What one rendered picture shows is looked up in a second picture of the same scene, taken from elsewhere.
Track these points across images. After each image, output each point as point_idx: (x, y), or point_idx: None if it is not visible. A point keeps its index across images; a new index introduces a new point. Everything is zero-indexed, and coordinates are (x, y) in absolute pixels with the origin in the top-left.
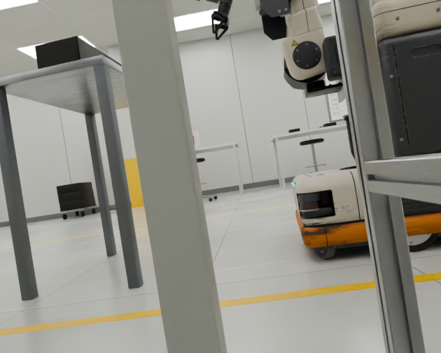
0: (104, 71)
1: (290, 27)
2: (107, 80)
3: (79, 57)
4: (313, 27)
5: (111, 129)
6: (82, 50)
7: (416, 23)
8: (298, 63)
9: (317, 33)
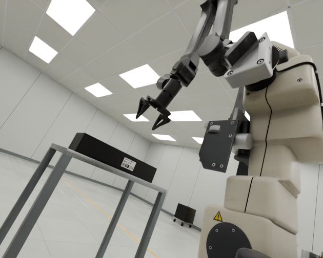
0: (60, 159)
1: (225, 191)
2: (59, 166)
3: (77, 146)
4: (255, 210)
5: (35, 203)
6: (84, 142)
7: None
8: (209, 252)
9: (257, 223)
